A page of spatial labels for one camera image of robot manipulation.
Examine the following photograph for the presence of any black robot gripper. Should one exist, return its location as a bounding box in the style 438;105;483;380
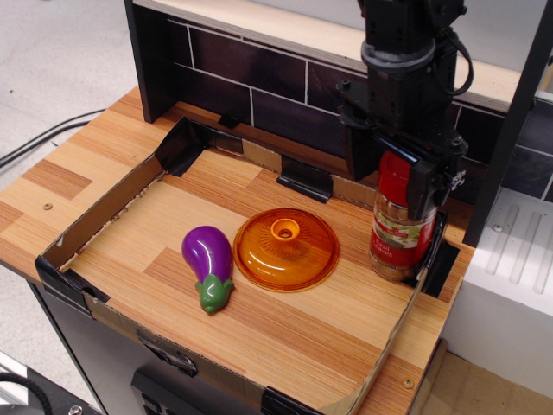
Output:
336;64;469;220

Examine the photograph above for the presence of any basil bottle red lid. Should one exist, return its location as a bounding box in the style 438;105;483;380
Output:
369;150;438;282

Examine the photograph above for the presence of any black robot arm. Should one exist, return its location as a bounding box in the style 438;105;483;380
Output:
336;1;474;220

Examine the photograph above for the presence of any cardboard fence with black tape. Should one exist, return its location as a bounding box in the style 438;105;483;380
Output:
35;119;449;414

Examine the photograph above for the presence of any orange glass pot lid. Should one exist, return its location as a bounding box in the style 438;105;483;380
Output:
232;208;340;292

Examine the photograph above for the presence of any dark brick backsplash shelf unit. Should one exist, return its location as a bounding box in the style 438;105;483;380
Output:
125;1;552;246

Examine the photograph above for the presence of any white toy sink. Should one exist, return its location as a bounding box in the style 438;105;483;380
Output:
443;188;552;397

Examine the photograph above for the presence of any purple toy eggplant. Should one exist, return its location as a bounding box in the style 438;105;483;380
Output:
181;226;234;315

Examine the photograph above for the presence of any black cabinet under table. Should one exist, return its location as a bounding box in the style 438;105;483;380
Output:
31;285;260;414

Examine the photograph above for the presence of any black floor cable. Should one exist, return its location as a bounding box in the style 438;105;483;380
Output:
0;108;107;169

